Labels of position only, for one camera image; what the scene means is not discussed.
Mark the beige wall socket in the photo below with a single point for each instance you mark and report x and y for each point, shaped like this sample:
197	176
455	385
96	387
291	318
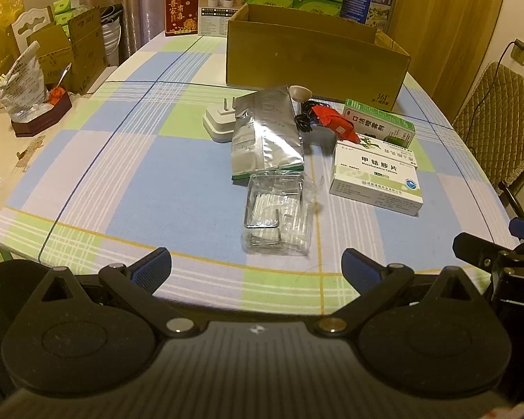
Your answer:
518	52

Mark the brown cardboard box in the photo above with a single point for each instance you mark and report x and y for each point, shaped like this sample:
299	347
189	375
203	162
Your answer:
310	61

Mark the white plastic spoon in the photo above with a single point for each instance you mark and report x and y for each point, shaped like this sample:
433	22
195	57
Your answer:
300	92

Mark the red gift box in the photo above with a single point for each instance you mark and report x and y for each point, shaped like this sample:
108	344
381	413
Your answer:
181	8

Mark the white medicine box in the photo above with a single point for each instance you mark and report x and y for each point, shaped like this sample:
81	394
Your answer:
375	174

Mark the crumpled silver bag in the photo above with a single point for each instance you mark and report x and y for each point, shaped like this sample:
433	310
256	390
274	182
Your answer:
19	83

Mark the clear plastic tray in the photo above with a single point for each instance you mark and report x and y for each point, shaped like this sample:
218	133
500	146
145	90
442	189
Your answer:
273	218

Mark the chair with quilted cover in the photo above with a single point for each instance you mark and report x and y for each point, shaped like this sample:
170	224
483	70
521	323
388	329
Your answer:
498	118

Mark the white carved chair back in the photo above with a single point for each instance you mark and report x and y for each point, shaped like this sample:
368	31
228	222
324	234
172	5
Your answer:
30	22

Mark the white product box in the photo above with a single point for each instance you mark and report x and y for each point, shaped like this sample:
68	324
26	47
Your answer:
220	8

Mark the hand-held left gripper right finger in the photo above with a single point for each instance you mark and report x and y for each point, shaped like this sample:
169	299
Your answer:
360	268

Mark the small orange object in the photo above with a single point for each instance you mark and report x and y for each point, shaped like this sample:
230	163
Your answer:
56	96

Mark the golden curtain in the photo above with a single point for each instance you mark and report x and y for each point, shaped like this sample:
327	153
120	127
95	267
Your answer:
445	30

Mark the stack of white containers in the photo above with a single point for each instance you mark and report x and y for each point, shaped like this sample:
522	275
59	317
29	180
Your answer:
112	43

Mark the red packet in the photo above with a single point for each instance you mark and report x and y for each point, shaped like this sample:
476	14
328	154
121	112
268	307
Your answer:
332	120

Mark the silver foil pouch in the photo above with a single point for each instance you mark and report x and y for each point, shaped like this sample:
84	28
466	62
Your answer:
266	139

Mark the brown storage carton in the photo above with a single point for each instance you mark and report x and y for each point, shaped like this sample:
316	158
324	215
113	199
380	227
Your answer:
85	48

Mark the green medicine box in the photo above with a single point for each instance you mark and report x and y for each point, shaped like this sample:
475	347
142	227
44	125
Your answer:
375	122

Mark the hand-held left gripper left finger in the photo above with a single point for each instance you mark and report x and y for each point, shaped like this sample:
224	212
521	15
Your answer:
150	268

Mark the white power adapter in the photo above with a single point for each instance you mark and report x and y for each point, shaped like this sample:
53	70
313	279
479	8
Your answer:
216	122

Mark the green tissue packs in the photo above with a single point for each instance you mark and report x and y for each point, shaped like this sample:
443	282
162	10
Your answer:
67	8

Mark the checkered cloth covered desktop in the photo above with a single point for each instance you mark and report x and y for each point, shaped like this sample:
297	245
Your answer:
135	192

